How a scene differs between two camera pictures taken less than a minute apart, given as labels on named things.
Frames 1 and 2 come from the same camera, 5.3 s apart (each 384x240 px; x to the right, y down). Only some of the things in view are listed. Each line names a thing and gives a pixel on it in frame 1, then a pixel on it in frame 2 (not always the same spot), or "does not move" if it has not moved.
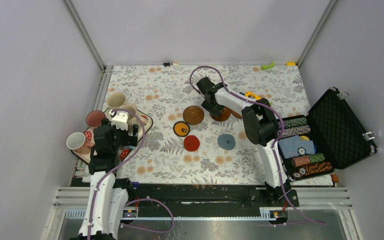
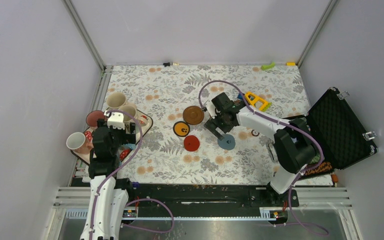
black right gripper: x=215 y=111 to x=212 y=124
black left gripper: x=129 y=139 does not move
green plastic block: x=267 y=67 does not move
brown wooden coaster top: x=193 y=115 does not move
